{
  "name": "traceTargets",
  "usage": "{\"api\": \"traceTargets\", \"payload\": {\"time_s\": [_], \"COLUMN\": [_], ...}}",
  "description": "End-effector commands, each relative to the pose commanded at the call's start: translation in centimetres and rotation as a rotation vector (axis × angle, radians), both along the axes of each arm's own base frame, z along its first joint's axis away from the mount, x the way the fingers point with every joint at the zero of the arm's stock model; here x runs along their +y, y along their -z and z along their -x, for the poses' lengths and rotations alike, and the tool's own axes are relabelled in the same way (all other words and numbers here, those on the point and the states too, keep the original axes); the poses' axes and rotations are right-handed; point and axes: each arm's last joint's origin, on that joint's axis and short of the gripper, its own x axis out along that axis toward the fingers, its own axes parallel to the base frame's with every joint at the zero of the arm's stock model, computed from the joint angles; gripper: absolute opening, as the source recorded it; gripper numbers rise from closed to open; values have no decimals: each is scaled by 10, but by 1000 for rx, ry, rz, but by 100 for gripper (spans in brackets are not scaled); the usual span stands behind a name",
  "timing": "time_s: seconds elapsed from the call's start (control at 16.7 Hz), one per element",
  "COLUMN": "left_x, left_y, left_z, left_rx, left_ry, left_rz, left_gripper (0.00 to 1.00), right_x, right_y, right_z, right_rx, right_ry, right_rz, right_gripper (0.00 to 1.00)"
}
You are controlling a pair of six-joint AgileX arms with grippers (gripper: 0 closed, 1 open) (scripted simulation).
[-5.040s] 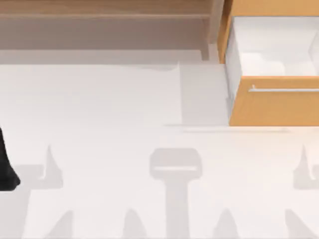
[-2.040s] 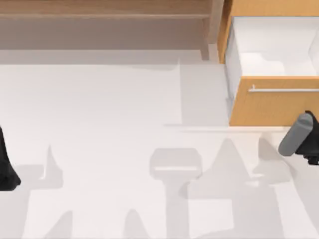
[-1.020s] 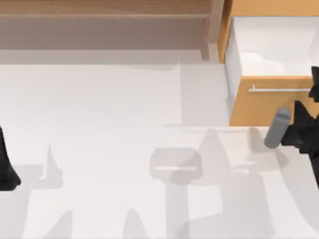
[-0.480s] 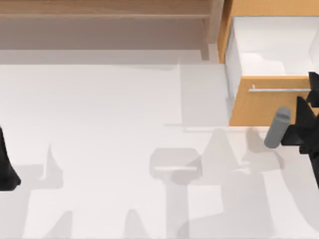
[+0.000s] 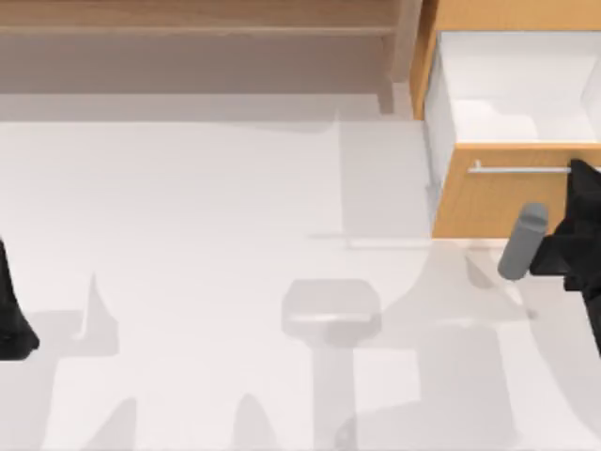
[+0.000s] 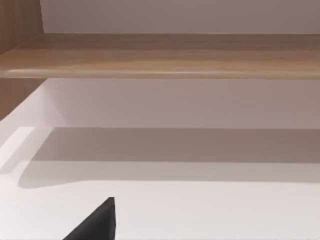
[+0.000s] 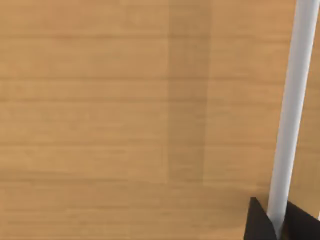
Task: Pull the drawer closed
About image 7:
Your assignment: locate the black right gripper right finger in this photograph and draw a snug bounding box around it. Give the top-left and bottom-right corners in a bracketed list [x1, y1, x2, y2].
[280, 200, 320, 240]

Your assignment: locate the wooden door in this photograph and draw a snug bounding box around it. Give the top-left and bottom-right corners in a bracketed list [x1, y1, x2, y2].
[0, 0, 320, 240]

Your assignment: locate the long metal handle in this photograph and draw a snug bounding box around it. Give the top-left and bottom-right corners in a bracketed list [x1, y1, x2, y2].
[266, 0, 320, 235]

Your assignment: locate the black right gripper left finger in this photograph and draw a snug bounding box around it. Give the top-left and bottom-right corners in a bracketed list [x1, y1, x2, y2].
[243, 196, 278, 240]

